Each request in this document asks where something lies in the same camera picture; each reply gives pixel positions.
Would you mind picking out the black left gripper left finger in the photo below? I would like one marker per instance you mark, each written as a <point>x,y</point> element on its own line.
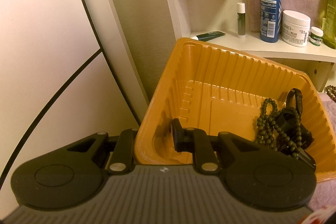
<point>75,173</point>

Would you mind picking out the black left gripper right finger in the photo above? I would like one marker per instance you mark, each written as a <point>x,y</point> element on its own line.
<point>256,176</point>

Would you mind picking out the black wrist watch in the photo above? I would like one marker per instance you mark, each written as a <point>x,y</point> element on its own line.
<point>293,138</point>

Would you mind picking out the orange plastic tray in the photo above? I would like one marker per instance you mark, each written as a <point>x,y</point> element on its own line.
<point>215,88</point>

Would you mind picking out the lavender fuzzy mat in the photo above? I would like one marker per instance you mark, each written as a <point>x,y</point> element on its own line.
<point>325,191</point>

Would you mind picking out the dark green lying tube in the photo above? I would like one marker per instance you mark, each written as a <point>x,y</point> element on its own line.
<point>208,36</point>

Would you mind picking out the small green-label jar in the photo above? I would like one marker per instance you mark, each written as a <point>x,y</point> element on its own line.
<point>315,36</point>

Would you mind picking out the white cream jar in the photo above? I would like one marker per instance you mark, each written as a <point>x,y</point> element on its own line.
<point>295,28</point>

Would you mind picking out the green oil spray bottle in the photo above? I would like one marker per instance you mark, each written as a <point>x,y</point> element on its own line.
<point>329,27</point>

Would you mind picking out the white-capped lip balm stick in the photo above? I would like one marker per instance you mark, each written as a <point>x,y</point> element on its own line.
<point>241,19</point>

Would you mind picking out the white corner shelf unit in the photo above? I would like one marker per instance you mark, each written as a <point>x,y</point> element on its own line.
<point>193,17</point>

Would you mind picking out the blue spray bottle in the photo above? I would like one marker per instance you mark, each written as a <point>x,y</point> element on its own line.
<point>270,20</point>

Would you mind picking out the white curved mirror frame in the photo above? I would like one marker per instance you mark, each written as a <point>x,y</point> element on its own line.
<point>106,25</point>

